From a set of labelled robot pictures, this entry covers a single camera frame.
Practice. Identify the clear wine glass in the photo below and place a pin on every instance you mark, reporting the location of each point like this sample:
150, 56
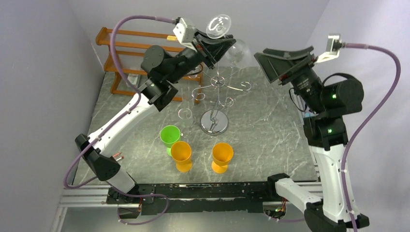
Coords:
238, 54

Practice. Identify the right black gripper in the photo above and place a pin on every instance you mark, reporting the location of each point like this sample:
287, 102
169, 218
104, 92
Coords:
295, 70

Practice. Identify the clear glass near rack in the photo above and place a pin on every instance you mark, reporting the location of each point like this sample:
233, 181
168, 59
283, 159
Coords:
185, 122

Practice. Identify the orange plastic goblet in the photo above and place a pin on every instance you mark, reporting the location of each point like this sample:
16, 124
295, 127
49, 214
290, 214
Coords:
181, 154
222, 153

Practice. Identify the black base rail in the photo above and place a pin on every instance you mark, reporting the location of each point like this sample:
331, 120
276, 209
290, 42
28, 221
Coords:
198, 197

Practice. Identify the green plastic goblet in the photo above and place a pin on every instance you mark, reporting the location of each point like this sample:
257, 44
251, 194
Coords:
169, 135

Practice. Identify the clear glass by shelf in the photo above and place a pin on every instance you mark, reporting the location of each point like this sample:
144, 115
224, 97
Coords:
187, 100

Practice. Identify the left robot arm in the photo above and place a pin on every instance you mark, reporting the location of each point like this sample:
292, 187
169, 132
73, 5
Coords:
164, 69

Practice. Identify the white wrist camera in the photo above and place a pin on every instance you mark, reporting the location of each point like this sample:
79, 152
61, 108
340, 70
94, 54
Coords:
333, 46
184, 31

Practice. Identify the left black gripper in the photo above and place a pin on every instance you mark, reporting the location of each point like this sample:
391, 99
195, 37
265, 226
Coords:
212, 50

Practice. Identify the yellow pink eraser bar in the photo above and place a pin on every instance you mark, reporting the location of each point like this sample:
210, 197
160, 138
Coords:
171, 38

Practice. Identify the wooden shelf rack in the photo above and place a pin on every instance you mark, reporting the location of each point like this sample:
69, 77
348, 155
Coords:
130, 47

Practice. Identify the small white box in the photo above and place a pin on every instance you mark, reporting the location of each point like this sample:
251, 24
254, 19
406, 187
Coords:
134, 79

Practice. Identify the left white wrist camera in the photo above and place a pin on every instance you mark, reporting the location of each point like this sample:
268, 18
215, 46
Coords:
184, 31

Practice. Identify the chrome wine glass rack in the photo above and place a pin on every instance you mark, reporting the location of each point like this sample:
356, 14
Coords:
214, 121

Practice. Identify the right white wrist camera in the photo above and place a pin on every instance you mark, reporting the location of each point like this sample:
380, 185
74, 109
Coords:
333, 46

